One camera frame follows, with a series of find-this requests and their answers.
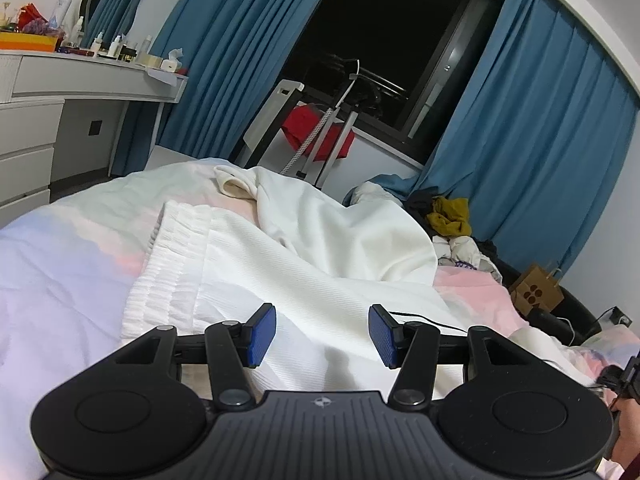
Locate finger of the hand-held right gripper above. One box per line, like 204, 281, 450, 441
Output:
598, 366, 626, 393

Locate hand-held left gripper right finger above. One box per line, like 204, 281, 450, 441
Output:
368, 305, 527, 408

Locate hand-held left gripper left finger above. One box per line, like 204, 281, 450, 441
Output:
112, 303, 277, 408

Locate white ribbed pants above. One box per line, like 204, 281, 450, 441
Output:
119, 199, 481, 401

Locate metal clothes rack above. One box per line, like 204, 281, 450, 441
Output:
284, 59, 362, 182

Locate person's right hand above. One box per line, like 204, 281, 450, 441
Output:
611, 400, 640, 467

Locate black sofa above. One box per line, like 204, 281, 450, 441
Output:
500, 259, 603, 347

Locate brown paper bag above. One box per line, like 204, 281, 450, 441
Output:
509, 262, 567, 319

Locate black cloth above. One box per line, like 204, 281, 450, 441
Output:
404, 189, 442, 227

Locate mustard yellow cloth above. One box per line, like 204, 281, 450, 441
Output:
425, 196, 474, 239

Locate pastel bed blanket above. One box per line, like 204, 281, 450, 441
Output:
0, 157, 640, 480

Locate red cloth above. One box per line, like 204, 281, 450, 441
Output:
280, 104, 356, 159

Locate blue curtain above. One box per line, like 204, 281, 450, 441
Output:
370, 0, 640, 281
110, 0, 347, 177

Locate tissue box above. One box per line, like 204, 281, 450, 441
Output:
159, 48, 185, 72

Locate white drawer cabinet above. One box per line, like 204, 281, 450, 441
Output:
0, 99, 66, 223

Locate white vanity desk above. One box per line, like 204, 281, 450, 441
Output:
0, 50, 189, 177

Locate dark window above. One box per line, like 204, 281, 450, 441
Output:
280, 0, 512, 162

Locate orange box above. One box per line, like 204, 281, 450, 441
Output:
0, 31, 59, 54

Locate white spray bottle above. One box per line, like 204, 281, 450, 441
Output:
49, 0, 74, 29

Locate black cord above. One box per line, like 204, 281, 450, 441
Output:
388, 309, 469, 334

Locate white cable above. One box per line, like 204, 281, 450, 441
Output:
544, 314, 577, 347

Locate white folded frame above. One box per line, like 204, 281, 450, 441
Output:
244, 79, 304, 162

